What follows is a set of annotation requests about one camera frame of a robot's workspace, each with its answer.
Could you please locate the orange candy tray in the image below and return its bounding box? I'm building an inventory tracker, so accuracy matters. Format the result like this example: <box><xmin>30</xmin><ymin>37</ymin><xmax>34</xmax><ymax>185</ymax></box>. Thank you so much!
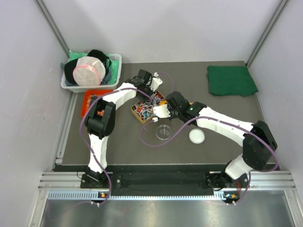
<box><xmin>80</xmin><ymin>89</ymin><xmax>113</xmax><ymax>118</ymax></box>

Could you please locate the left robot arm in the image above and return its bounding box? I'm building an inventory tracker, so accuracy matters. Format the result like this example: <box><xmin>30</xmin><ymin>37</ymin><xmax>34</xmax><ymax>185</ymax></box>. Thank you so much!
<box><xmin>80</xmin><ymin>70</ymin><xmax>163</xmax><ymax>188</ymax></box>

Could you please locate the white cable duct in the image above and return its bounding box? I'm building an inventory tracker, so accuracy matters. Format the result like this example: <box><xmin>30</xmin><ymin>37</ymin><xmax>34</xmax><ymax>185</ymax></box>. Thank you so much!
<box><xmin>47</xmin><ymin>191</ymin><xmax>239</xmax><ymax>201</ymax></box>

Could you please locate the dark green folded cloth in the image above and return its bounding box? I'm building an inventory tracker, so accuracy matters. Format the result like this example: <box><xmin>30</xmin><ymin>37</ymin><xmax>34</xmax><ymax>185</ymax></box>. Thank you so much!
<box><xmin>206</xmin><ymin>65</ymin><xmax>258</xmax><ymax>97</ymax></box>

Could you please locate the tan candy box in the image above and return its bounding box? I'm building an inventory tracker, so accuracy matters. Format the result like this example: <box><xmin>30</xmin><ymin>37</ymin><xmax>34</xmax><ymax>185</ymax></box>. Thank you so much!
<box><xmin>131</xmin><ymin>91</ymin><xmax>165</xmax><ymax>125</ymax></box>

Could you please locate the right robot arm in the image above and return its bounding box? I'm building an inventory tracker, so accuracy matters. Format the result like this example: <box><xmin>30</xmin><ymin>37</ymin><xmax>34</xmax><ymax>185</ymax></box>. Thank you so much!
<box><xmin>154</xmin><ymin>91</ymin><xmax>277</xmax><ymax>188</ymax></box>

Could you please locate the green patterned cloth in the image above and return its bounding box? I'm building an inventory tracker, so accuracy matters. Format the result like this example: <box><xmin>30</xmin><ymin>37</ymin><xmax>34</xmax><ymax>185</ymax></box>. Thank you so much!
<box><xmin>68</xmin><ymin>49</ymin><xmax>120</xmax><ymax>83</ymax></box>

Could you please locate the white round lid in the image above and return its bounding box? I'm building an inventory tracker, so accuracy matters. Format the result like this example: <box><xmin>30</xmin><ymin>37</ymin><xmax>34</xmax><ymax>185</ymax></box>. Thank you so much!
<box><xmin>189</xmin><ymin>129</ymin><xmax>205</xmax><ymax>144</ymax></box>

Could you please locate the white plastic basket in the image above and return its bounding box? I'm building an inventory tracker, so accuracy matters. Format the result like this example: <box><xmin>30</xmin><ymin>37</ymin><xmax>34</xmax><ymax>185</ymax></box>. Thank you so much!
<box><xmin>61</xmin><ymin>50</ymin><xmax>122</xmax><ymax>93</ymax></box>

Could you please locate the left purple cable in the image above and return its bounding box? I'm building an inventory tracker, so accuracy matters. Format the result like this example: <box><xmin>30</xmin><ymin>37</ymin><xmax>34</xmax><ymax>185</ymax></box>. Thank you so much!
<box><xmin>79</xmin><ymin>72</ymin><xmax>175</xmax><ymax>206</ymax></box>

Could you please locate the yellow plastic scoop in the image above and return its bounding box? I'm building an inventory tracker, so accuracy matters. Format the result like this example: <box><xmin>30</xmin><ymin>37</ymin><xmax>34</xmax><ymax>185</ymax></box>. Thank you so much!
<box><xmin>160</xmin><ymin>100</ymin><xmax>193</xmax><ymax>105</ymax></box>

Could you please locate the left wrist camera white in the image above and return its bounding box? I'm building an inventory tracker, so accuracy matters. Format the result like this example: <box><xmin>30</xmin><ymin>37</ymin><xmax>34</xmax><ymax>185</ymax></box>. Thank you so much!
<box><xmin>150</xmin><ymin>72</ymin><xmax>163</xmax><ymax>92</ymax></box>

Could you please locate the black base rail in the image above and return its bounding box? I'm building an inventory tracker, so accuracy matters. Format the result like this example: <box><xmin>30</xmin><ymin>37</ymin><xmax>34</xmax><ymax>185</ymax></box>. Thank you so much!
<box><xmin>53</xmin><ymin>163</ymin><xmax>255</xmax><ymax>196</ymax></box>

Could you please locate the white mesh laundry bag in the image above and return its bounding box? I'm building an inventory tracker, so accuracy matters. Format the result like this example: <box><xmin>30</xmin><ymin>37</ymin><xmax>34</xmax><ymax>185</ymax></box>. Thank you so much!
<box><xmin>73</xmin><ymin>56</ymin><xmax>106</xmax><ymax>87</ymax></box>

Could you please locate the purple cable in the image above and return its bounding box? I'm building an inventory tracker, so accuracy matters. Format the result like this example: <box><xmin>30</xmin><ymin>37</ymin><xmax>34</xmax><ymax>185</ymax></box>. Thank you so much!
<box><xmin>139</xmin><ymin>113</ymin><xmax>280</xmax><ymax>206</ymax></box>
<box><xmin>79</xmin><ymin>72</ymin><xmax>175</xmax><ymax>206</ymax></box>

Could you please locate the black cap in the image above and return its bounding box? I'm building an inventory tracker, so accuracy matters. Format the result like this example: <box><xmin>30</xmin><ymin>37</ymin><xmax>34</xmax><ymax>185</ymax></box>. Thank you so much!
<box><xmin>64</xmin><ymin>49</ymin><xmax>112</xmax><ymax>84</ymax></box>

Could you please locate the clear plastic cup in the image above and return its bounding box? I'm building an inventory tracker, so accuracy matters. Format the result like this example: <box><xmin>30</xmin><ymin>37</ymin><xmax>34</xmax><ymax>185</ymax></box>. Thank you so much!
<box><xmin>155</xmin><ymin>124</ymin><xmax>172</xmax><ymax>142</ymax></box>

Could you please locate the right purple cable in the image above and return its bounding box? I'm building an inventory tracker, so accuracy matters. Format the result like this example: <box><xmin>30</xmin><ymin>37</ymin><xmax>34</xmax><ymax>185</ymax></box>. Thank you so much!
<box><xmin>139</xmin><ymin>113</ymin><xmax>280</xmax><ymax>206</ymax></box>

